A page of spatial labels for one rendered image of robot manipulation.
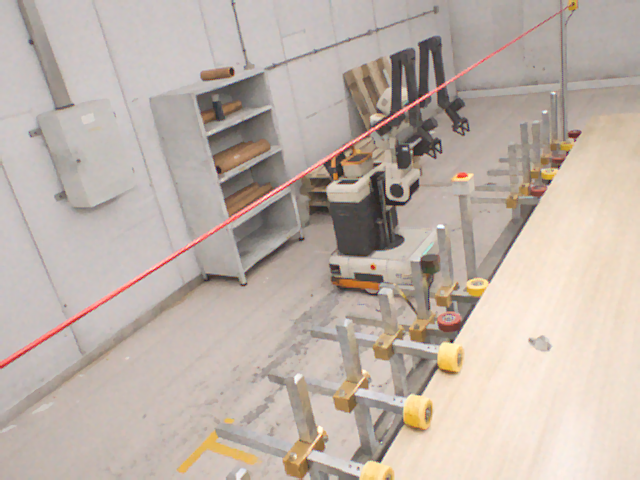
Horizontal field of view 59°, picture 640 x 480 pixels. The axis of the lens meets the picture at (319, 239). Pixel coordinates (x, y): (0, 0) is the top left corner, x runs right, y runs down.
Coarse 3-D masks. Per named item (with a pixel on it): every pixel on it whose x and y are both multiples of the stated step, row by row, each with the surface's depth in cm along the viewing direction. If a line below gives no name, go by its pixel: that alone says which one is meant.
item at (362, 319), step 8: (352, 320) 217; (360, 320) 215; (368, 320) 213; (376, 320) 211; (400, 320) 208; (408, 328) 204; (432, 328) 199; (440, 336) 198; (448, 336) 196; (456, 336) 197
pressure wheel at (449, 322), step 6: (450, 312) 198; (438, 318) 196; (444, 318) 196; (450, 318) 194; (456, 318) 194; (438, 324) 195; (444, 324) 192; (450, 324) 191; (456, 324) 192; (444, 330) 193; (450, 330) 192; (456, 330) 193; (450, 342) 198
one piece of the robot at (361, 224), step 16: (352, 144) 408; (336, 176) 392; (368, 176) 390; (384, 176) 391; (336, 192) 384; (352, 192) 377; (368, 192) 389; (336, 208) 390; (352, 208) 383; (368, 208) 390; (384, 208) 398; (336, 224) 396; (352, 224) 388; (368, 224) 391; (384, 224) 402; (352, 240) 394; (368, 240) 393; (384, 240) 399
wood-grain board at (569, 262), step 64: (576, 192) 274; (512, 256) 227; (576, 256) 218; (512, 320) 187; (576, 320) 181; (448, 384) 165; (512, 384) 159; (576, 384) 155; (448, 448) 143; (512, 448) 139; (576, 448) 135
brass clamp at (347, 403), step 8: (368, 376) 166; (344, 384) 162; (352, 384) 162; (360, 384) 162; (336, 392) 160; (352, 392) 159; (336, 400) 159; (344, 400) 157; (352, 400) 158; (336, 408) 160; (344, 408) 158; (352, 408) 159
